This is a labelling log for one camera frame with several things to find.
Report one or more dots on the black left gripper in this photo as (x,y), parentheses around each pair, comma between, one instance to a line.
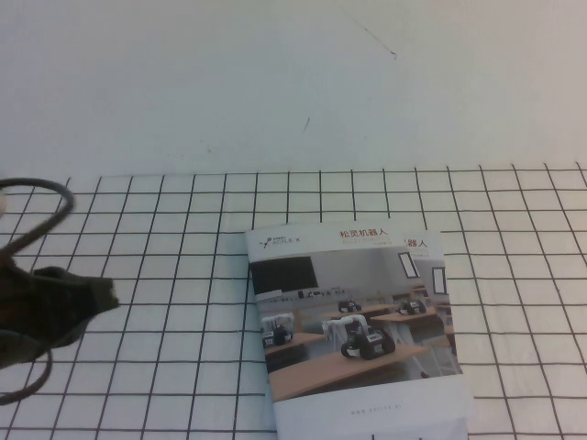
(20,316)

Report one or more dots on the AgileX robotics brochure book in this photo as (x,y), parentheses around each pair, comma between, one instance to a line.
(348,330)

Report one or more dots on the white black-grid checkered tablecloth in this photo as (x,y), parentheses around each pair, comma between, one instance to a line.
(174,284)

